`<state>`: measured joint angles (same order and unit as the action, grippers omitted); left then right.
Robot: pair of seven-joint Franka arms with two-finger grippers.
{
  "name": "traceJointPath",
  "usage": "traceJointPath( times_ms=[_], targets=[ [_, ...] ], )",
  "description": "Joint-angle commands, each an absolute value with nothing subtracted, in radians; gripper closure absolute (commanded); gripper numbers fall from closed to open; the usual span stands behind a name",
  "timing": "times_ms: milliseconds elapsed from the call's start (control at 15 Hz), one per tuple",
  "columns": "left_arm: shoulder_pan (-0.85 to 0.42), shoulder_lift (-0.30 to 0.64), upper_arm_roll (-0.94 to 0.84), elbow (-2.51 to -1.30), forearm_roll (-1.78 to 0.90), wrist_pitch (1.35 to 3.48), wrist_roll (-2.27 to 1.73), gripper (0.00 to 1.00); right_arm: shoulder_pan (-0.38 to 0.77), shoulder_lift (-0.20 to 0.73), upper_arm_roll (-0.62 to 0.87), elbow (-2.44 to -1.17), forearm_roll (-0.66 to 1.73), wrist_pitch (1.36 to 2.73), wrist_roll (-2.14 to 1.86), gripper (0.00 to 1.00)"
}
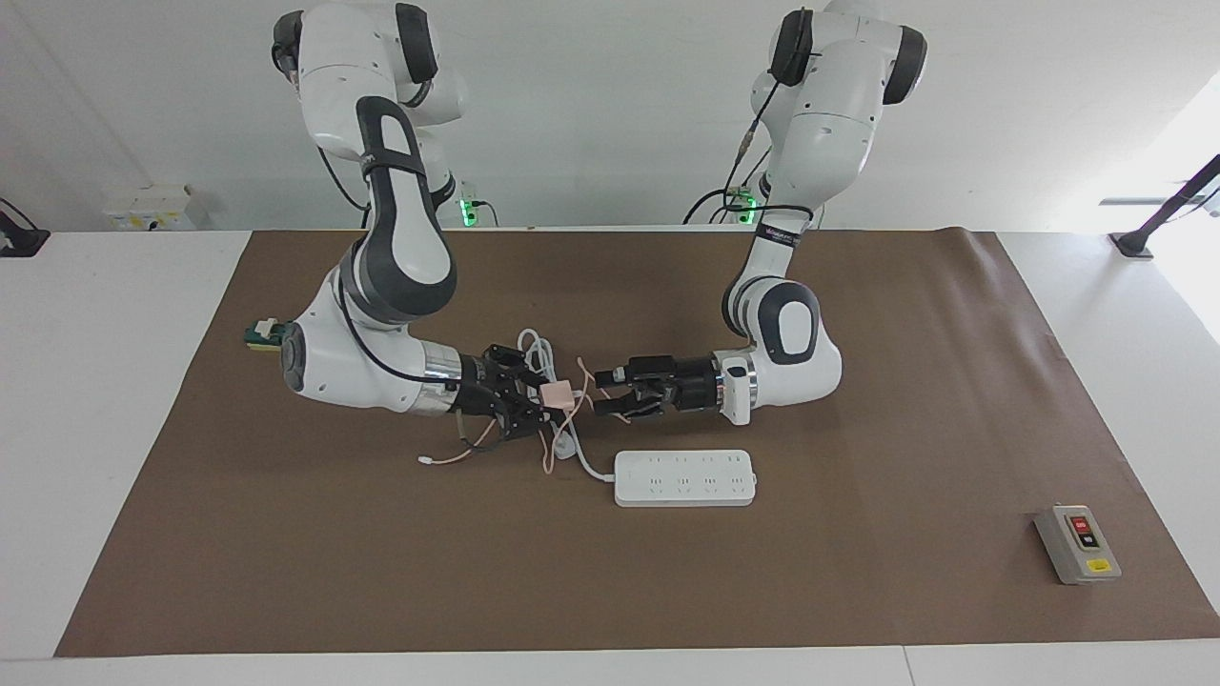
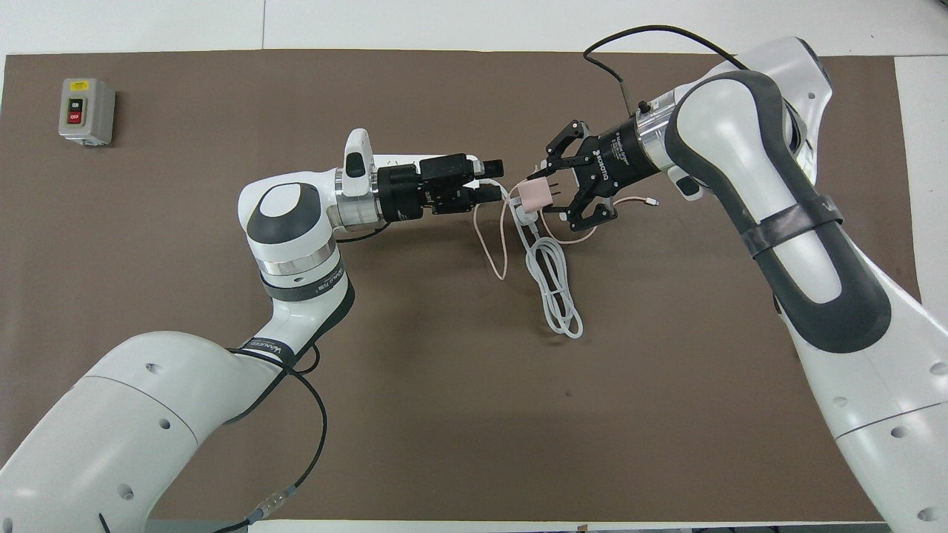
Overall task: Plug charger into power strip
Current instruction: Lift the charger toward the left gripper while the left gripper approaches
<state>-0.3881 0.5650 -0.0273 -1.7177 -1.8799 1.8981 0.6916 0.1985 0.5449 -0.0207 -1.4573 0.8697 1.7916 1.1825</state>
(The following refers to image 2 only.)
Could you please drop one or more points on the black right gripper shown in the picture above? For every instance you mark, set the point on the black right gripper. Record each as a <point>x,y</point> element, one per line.
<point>618,159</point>

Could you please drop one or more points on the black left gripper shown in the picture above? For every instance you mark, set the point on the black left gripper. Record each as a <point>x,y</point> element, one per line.
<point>400,194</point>

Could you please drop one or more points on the pink charger adapter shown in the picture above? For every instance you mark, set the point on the pink charger adapter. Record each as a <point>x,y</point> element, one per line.
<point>533,198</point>

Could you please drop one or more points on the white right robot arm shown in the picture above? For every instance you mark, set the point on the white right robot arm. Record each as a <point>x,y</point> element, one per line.
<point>740,126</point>

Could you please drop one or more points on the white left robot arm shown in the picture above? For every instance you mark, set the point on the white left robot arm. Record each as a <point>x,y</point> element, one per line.
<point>148,414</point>

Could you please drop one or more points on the brown table mat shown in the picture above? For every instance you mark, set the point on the brown table mat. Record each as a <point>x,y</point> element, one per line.
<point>518,407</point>

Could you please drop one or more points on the grey on-off switch box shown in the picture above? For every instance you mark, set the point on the grey on-off switch box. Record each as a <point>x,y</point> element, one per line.
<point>87,111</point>

